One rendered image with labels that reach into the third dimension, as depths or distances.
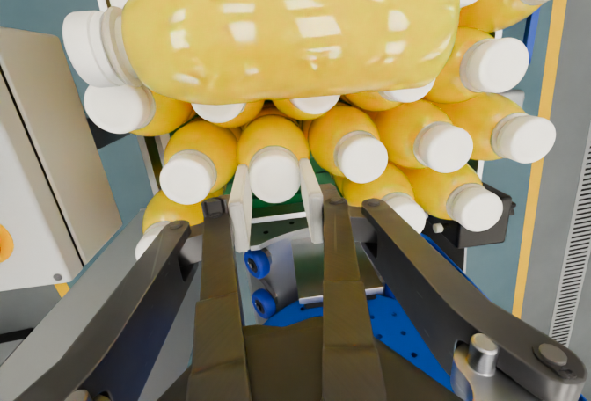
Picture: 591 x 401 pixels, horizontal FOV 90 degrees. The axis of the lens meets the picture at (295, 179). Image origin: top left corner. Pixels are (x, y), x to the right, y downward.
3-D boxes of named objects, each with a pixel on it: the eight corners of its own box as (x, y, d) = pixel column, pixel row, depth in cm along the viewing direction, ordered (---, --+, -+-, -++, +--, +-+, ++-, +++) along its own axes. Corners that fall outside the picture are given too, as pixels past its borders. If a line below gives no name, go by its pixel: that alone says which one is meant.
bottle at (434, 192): (376, 128, 44) (448, 167, 26) (420, 133, 44) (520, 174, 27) (366, 173, 46) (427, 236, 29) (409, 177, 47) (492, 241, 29)
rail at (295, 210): (178, 222, 40) (171, 234, 37) (176, 217, 40) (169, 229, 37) (460, 187, 42) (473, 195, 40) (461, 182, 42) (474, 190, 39)
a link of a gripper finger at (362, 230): (328, 222, 14) (390, 215, 14) (314, 184, 19) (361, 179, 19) (329, 249, 15) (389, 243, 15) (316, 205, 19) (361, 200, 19)
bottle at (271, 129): (280, 161, 42) (288, 227, 25) (236, 135, 40) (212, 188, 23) (306, 119, 40) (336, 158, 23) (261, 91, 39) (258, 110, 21)
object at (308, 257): (291, 252, 46) (300, 315, 35) (290, 239, 45) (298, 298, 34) (354, 244, 47) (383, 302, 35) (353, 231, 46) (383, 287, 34)
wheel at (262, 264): (262, 286, 41) (273, 279, 42) (258, 258, 39) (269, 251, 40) (244, 273, 44) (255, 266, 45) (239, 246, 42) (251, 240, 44)
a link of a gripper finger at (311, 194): (309, 195, 15) (323, 194, 15) (298, 157, 22) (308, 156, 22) (311, 244, 16) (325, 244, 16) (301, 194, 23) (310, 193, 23)
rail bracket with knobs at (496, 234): (408, 216, 49) (442, 252, 40) (411, 176, 47) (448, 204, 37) (465, 209, 50) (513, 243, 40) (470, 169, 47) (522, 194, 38)
